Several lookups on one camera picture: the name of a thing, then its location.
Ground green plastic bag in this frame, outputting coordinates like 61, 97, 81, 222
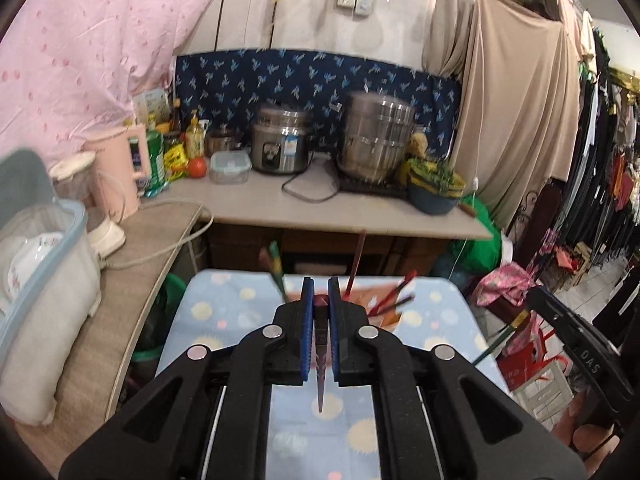
446, 195, 504, 277

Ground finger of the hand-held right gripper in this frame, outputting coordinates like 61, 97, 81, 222
525, 286, 609, 362

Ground white appliance cable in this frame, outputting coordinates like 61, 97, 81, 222
99, 199, 214, 269

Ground black induction cooker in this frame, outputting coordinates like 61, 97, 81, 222
338, 175, 409, 199

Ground blue printed tablecloth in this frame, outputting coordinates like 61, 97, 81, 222
155, 270, 511, 480

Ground person's right hand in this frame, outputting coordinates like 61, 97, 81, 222
572, 422, 621, 478

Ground pink dotted cloth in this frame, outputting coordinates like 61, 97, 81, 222
0, 0, 239, 162

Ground tall steel steamer pot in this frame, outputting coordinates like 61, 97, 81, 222
336, 90, 417, 184

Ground yellow snack packet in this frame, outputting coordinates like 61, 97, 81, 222
165, 142, 189, 181

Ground clear food container blue lid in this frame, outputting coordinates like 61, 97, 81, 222
209, 151, 252, 185

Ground small steel pot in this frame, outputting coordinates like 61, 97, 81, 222
205, 129, 244, 157

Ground dark red chopstick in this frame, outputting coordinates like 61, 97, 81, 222
370, 294, 416, 317
344, 230, 369, 297
312, 296, 331, 414

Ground green chopstick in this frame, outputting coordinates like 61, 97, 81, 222
269, 241, 287, 304
471, 309, 531, 365

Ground dark blue floral cloth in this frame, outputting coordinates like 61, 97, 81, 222
174, 50, 464, 161

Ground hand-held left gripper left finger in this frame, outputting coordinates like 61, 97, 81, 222
59, 277, 316, 480

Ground yellow oil bottle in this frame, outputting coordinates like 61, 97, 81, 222
185, 119, 206, 159

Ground pink floral cloth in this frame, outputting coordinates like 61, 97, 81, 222
472, 264, 539, 312

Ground beige kitchen counter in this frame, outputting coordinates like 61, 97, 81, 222
142, 152, 494, 242

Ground black power cable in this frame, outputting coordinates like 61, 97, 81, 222
281, 156, 342, 205

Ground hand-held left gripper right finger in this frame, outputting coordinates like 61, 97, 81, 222
327, 276, 587, 480

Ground red bag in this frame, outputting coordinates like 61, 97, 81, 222
496, 320, 572, 392

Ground beige curtain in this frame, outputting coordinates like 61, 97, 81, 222
425, 0, 584, 231

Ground steel rice cooker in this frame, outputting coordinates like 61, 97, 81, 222
250, 104, 314, 174

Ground pink electric kettle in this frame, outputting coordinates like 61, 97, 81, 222
82, 122, 151, 222

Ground white dish box blue lid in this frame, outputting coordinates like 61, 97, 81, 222
0, 147, 104, 427

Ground white floral bowl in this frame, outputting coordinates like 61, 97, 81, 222
0, 232, 66, 314

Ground row of hanging clothes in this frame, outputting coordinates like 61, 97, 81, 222
530, 0, 640, 292

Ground blue basin with vegetables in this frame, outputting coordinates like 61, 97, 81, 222
405, 157, 469, 216

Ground white cable with switch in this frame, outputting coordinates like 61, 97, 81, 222
466, 0, 485, 197

